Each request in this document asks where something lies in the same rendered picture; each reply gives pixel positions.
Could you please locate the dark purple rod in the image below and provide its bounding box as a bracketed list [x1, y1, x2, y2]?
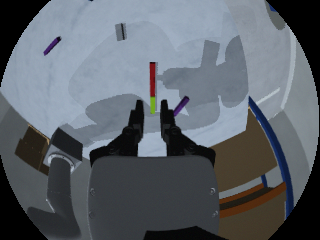
[173, 96, 190, 117]
[43, 36, 61, 55]

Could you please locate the lime green rod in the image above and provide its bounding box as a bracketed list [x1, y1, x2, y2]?
[150, 96, 155, 114]

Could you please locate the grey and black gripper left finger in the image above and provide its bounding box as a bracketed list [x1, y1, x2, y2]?
[89, 100, 144, 168]

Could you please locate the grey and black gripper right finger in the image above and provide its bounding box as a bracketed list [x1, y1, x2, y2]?
[160, 99, 216, 168]

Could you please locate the dark red rod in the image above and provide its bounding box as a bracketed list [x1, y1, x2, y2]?
[150, 62, 156, 96]

